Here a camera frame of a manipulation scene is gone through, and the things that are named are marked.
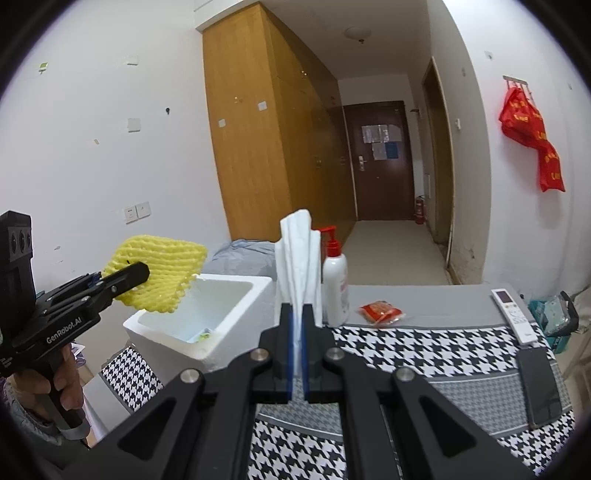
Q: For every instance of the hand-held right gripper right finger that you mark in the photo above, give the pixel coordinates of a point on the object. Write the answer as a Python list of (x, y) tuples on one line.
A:
[(305, 355)]

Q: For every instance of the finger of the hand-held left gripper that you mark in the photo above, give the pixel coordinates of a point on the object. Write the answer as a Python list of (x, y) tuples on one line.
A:
[(78, 284), (124, 277)]

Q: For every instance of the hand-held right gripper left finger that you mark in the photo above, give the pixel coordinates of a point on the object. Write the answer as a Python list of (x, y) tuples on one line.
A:
[(288, 350)]

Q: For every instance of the yellow foam fruit net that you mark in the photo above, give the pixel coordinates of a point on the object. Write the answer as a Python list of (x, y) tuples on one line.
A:
[(157, 267)]

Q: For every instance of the white foam box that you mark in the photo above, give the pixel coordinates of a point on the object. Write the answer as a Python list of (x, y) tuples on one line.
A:
[(231, 314)]

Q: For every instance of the white cloth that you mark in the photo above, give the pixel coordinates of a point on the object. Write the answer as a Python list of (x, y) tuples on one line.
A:
[(295, 267)]

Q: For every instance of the green clear snack bag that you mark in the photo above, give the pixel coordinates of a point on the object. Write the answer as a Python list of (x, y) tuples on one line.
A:
[(205, 335)]

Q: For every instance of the person's left forearm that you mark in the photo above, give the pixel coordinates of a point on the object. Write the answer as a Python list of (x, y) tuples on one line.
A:
[(23, 415)]

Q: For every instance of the person's left hand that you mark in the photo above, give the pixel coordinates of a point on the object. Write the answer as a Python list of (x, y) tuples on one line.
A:
[(74, 378)]

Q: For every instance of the white pump bottle red pump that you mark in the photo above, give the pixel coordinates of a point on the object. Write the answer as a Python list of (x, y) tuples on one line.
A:
[(334, 286)]

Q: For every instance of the red snack packet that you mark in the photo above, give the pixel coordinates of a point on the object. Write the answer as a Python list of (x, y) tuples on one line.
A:
[(381, 313)]

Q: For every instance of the houndstooth table mat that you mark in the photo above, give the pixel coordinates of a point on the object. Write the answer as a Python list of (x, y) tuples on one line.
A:
[(438, 355)]

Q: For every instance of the dark brown door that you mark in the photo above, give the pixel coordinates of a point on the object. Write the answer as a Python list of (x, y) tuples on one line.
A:
[(378, 189)]

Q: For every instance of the red fire extinguisher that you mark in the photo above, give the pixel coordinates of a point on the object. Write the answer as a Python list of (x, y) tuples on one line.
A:
[(419, 211)]

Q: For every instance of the wooden wardrobe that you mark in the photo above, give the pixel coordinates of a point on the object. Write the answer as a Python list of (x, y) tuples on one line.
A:
[(258, 138)]

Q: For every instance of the white remote control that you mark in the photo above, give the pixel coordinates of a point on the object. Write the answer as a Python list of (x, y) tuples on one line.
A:
[(515, 316)]

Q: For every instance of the papers on door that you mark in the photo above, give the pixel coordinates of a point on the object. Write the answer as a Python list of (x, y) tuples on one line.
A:
[(381, 138)]

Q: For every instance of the light wooden side door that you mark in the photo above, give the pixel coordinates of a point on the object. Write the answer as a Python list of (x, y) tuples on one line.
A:
[(438, 161)]

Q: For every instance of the black smartphone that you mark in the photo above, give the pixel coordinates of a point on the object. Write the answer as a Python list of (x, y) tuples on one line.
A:
[(540, 387)]

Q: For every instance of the clear plastic bag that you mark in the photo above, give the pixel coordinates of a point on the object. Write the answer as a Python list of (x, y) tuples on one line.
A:
[(554, 314)]

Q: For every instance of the red hanging bag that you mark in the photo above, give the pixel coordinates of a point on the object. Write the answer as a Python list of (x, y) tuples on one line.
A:
[(519, 117), (551, 170)]

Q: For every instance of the ceiling lamp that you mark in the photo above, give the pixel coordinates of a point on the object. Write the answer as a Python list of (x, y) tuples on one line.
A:
[(358, 33)]

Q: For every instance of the white wall socket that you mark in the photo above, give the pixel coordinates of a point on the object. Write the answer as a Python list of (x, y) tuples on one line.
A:
[(130, 214)]

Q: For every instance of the white wall switch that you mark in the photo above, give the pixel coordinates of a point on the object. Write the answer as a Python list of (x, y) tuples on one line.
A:
[(144, 210)]

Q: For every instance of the square white wall plate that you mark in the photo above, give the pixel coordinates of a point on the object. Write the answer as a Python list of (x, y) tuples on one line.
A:
[(134, 125)]

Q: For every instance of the small white wall plate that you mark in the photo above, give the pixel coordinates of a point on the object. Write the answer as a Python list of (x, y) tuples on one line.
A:
[(133, 60)]

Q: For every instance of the wall hook rack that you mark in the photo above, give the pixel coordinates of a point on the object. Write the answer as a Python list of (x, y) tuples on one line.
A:
[(516, 79)]

